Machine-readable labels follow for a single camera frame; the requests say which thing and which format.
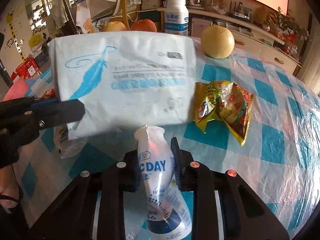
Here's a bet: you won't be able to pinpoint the yellow pear right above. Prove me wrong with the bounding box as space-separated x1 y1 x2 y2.
201 25 235 59

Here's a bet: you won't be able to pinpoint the blue checkered tablecloth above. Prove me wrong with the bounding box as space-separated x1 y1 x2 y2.
14 38 319 238

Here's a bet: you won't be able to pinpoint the red gift boxes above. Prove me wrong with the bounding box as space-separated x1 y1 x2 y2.
11 57 42 81

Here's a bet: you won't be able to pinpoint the white TV cabinet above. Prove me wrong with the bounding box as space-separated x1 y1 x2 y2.
157 6 303 75

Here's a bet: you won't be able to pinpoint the white feather tissue pack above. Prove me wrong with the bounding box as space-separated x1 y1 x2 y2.
49 31 196 140

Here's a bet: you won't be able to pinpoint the yellow pear left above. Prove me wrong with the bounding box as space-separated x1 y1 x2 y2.
103 21 127 32

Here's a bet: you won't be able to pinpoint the yellow pear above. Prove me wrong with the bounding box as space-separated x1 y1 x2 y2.
201 25 235 59
103 21 127 32

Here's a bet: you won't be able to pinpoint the red apple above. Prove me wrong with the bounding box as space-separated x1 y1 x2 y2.
131 19 157 33

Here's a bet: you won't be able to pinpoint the white milk bottle blue label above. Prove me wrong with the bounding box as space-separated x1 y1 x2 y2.
164 0 189 36

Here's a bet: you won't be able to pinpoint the wooden chair with cloth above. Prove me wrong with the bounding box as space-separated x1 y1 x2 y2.
86 0 142 32

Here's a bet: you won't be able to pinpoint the yellow crumpled snack wrapper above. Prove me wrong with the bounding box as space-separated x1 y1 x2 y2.
193 80 254 146

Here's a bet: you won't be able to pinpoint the white CDAY yogurt bottle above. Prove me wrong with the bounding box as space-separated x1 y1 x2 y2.
134 125 192 239

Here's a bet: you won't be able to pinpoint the operator hand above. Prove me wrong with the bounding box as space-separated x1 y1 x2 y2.
0 165 23 209

